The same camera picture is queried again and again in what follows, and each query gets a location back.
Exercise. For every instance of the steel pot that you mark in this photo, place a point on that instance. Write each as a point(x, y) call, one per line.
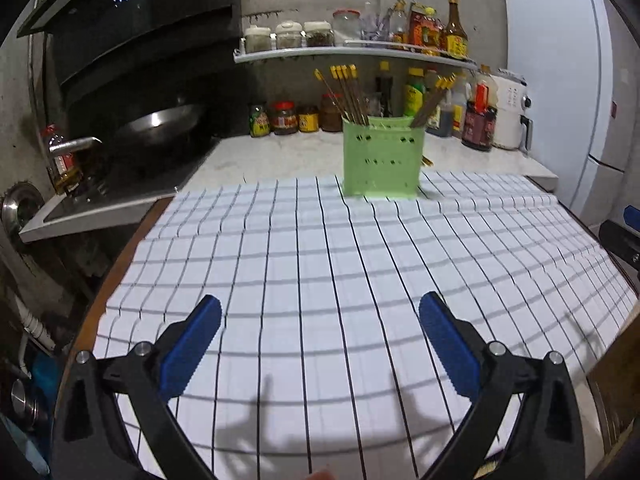
point(27, 405)

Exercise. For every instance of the white plastic pipe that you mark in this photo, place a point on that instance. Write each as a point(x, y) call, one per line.
point(37, 327)

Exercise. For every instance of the grey wall shelf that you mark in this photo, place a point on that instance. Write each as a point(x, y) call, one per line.
point(350, 52)

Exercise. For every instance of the oil bottle yellow cap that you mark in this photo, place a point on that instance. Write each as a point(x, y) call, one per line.
point(398, 25)

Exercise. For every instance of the steel wok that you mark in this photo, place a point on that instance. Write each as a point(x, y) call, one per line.
point(160, 122)

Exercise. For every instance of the green bottle yellow cap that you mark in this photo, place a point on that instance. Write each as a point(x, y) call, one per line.
point(414, 95)

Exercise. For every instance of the dark bottle red label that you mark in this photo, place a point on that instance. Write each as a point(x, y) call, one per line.
point(479, 120)

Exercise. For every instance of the red sauce bottle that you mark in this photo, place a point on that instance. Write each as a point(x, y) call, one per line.
point(416, 27)

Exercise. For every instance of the white checked cloth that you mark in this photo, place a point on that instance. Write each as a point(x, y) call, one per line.
point(325, 285)

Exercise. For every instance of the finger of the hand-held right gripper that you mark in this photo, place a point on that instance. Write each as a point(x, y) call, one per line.
point(620, 242)

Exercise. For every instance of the tall brown sauce bottle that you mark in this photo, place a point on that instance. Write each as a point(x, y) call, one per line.
point(456, 35)

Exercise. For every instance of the clear jar red lid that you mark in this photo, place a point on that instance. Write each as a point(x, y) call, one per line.
point(346, 27)

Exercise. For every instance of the black stove top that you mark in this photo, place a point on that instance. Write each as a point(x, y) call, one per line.
point(125, 185)

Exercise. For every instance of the black range hood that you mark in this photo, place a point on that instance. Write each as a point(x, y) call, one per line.
point(140, 20)

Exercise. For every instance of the dark soy sauce bottle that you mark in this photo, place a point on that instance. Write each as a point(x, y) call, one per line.
point(384, 92)

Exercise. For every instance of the bunch of chopsticks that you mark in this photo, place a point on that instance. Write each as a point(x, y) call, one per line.
point(352, 105)

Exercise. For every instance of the orange sauce bottle yellow cap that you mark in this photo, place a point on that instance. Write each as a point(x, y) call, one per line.
point(432, 32)

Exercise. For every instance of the clip-lid jar pale grains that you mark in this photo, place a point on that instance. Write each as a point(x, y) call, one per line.
point(288, 36)

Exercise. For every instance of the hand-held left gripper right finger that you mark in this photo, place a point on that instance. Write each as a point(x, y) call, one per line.
point(447, 345)

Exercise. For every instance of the jar with yellow label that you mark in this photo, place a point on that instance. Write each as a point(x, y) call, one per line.
point(308, 120)

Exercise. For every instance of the round metal strainer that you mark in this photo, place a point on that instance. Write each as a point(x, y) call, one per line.
point(20, 210)

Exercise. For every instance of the clip-lid jar white grains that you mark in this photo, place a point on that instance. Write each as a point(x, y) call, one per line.
point(257, 40)

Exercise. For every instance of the green plastic utensil holder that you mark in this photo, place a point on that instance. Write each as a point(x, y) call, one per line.
point(382, 160)

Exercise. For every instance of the jar with green label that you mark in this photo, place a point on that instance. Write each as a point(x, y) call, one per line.
point(259, 122)

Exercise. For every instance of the red sauce jar red lid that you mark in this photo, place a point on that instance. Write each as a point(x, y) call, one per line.
point(284, 120)

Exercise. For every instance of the large clear plastic jug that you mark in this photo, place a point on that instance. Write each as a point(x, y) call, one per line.
point(457, 105)

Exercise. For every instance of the brown paste jar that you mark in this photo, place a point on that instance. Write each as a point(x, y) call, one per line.
point(330, 115)

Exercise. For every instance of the white refrigerator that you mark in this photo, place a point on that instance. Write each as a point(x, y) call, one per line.
point(550, 85)

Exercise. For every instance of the white kitchen appliance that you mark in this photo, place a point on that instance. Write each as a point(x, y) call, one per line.
point(507, 110)

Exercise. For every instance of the cooking oil bottle red cap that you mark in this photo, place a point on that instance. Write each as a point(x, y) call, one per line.
point(62, 165)

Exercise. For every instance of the clip-lid jar dark spices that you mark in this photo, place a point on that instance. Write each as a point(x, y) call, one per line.
point(318, 36)

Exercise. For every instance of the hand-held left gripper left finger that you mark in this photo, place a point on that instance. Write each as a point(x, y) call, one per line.
point(192, 345)

